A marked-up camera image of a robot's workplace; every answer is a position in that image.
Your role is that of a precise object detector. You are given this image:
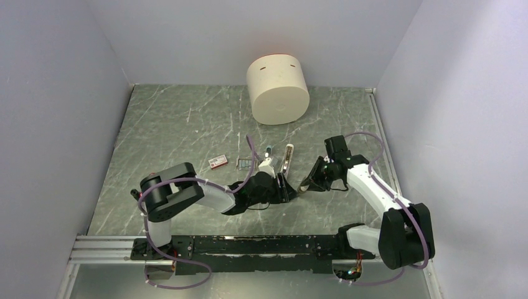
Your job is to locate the staple tray with staples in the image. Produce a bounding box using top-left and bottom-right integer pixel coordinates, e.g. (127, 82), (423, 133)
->
(236, 157), (253, 170)

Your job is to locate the blue white stapler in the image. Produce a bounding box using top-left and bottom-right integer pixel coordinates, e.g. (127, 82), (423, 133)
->
(263, 145), (273, 165)

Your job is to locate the long white stapler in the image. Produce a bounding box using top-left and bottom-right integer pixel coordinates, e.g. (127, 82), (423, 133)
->
(281, 143), (295, 178)

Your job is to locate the red white staple box sleeve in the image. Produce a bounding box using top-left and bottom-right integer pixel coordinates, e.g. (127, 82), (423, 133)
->
(208, 154), (229, 169)

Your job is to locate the small beige stapler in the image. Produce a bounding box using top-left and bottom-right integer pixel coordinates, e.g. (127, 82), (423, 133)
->
(297, 184), (310, 194)

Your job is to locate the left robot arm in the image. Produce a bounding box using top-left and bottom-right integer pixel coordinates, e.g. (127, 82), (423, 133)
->
(130, 162), (298, 259)

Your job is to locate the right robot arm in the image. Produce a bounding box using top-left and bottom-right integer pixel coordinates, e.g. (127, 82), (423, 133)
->
(298, 135), (435, 270)

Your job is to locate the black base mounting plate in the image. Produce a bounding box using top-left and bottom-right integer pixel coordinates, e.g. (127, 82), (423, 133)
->
(130, 235), (375, 275)

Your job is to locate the cream cylindrical container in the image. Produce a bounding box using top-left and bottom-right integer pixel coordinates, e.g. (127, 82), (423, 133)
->
(246, 54), (310, 125)

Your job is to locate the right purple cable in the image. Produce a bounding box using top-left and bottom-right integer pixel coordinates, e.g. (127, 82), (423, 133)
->
(338, 131), (431, 287)

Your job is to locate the aluminium rail frame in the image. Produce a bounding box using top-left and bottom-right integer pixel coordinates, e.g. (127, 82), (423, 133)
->
(57, 235), (444, 299)

